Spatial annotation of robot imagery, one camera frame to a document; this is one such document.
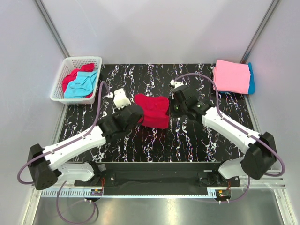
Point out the red t-shirt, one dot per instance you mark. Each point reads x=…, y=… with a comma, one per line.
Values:
x=70, y=78
x=155, y=110

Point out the folded blue t-shirt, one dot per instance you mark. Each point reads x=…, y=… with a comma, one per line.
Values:
x=252, y=79

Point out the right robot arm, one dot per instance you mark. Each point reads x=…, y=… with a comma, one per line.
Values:
x=259, y=150

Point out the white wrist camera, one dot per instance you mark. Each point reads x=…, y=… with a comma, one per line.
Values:
x=119, y=98
x=175, y=84

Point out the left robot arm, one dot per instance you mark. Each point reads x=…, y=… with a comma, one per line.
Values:
x=49, y=165

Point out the controller board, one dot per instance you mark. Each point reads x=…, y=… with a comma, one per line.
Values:
x=96, y=192
x=223, y=193

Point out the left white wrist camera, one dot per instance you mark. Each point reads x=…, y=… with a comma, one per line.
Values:
x=119, y=98

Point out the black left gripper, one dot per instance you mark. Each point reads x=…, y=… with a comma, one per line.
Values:
x=119, y=111

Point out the right aluminium corner post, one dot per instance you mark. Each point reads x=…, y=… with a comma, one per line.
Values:
x=260, y=29

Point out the white plastic laundry basket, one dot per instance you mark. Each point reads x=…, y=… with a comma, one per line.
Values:
x=77, y=80

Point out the folded pink t-shirt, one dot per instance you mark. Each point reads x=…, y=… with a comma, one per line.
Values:
x=217, y=68

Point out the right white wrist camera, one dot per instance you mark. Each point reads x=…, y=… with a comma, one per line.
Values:
x=175, y=84

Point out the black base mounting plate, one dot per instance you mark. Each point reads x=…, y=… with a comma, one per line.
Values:
x=180, y=179

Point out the left aluminium corner post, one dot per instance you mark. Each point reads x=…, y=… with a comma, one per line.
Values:
x=51, y=26

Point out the left controller board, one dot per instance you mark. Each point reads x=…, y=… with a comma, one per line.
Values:
x=96, y=192

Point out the red t-shirt in basket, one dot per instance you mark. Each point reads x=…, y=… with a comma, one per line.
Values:
x=70, y=78

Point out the light blue t-shirt in basket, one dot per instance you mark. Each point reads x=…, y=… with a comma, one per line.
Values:
x=80, y=85

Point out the right controller board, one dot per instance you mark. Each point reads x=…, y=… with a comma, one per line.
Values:
x=223, y=193

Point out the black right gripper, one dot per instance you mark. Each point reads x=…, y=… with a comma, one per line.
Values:
x=173, y=99

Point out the aluminium corner post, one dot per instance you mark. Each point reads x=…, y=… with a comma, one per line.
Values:
x=51, y=26
x=260, y=29

